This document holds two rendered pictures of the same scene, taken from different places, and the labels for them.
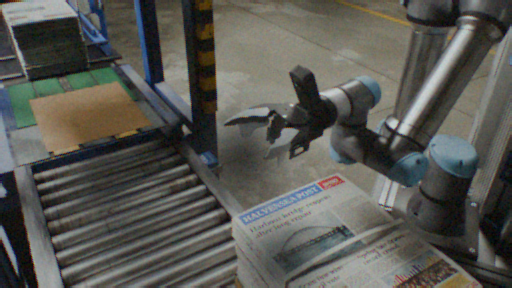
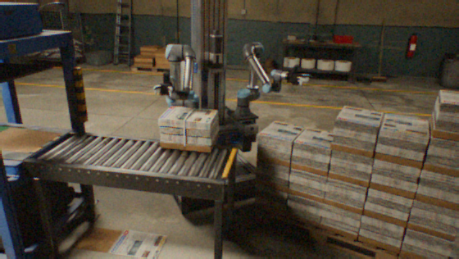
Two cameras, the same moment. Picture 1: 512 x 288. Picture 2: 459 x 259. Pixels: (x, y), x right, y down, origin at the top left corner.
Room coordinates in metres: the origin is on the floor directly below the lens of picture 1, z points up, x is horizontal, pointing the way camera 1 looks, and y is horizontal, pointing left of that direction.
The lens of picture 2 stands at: (-1.15, 1.42, 1.83)
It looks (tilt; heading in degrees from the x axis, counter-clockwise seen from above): 21 degrees down; 310
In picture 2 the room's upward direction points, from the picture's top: 2 degrees clockwise
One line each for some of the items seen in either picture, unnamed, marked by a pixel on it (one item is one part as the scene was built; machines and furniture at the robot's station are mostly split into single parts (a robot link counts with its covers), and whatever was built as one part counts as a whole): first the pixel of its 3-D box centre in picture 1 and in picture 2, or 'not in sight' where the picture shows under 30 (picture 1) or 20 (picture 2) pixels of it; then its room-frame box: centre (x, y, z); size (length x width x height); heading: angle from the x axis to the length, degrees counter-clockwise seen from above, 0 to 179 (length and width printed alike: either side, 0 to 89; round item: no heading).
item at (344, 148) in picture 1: (353, 140); (172, 95); (0.81, -0.23, 1.12); 0.11 x 0.08 x 0.11; 39
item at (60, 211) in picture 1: (122, 192); (84, 151); (1.04, 0.41, 0.77); 0.47 x 0.05 x 0.05; 121
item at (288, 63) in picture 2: not in sight; (318, 56); (2.60, -6.38, 0.55); 1.80 x 0.70 x 1.09; 31
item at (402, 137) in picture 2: not in sight; (401, 138); (-0.67, -1.04, 0.95); 0.38 x 0.29 x 0.23; 103
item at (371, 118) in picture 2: not in sight; (360, 115); (-0.39, -0.97, 1.06); 0.37 x 0.29 x 0.01; 103
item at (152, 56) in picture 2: not in sight; (159, 59); (5.90, -4.12, 0.28); 1.20 x 0.83 x 0.57; 31
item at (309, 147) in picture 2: not in sight; (329, 188); (-0.25, -0.95, 0.42); 1.17 x 0.39 x 0.83; 12
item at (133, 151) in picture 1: (106, 161); (60, 148); (1.21, 0.51, 0.77); 0.47 x 0.05 x 0.05; 121
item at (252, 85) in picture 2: not in sight; (253, 72); (0.68, -1.09, 1.19); 0.15 x 0.12 x 0.55; 91
